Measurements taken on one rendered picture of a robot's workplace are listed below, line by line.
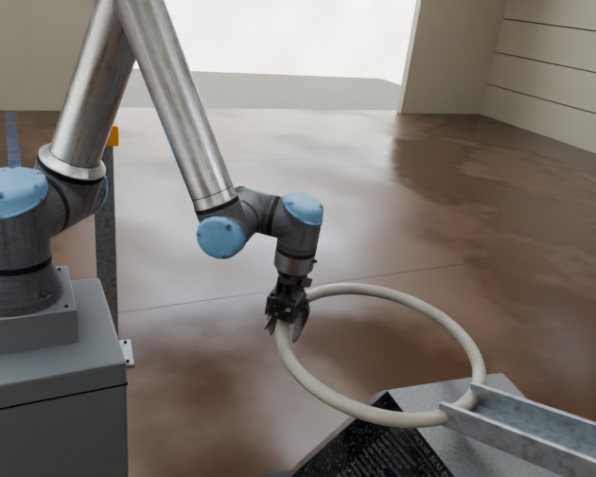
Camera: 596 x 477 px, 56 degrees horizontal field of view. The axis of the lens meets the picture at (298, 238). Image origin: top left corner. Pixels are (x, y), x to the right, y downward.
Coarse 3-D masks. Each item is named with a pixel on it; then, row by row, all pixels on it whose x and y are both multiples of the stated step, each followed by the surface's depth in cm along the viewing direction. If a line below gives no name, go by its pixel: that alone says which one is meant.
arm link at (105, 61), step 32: (96, 0) 111; (96, 32) 112; (96, 64) 115; (128, 64) 118; (96, 96) 118; (64, 128) 122; (96, 128) 122; (64, 160) 125; (96, 160) 129; (64, 192) 125; (96, 192) 134
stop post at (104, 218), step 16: (112, 128) 211; (112, 144) 214; (112, 160) 218; (112, 176) 221; (112, 192) 223; (112, 208) 226; (96, 224) 227; (112, 224) 229; (96, 240) 230; (112, 240) 232; (96, 256) 233; (112, 256) 235; (96, 272) 235; (112, 272) 238; (112, 288) 241; (112, 304) 244; (128, 352) 260
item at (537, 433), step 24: (480, 384) 119; (456, 408) 110; (480, 408) 118; (504, 408) 114; (528, 408) 110; (552, 408) 107; (480, 432) 107; (504, 432) 102; (528, 432) 108; (552, 432) 107; (576, 432) 104; (528, 456) 100; (552, 456) 96; (576, 456) 93
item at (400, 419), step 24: (336, 288) 147; (360, 288) 150; (384, 288) 151; (432, 312) 145; (288, 336) 127; (456, 336) 139; (288, 360) 119; (480, 360) 129; (312, 384) 114; (336, 408) 111; (360, 408) 110
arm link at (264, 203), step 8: (240, 192) 121; (248, 192) 121; (256, 192) 122; (264, 192) 123; (248, 200) 117; (256, 200) 120; (264, 200) 120; (272, 200) 120; (256, 208) 117; (264, 208) 119; (272, 208) 119; (264, 216) 119; (272, 216) 119; (264, 224) 120; (256, 232) 123; (264, 232) 122
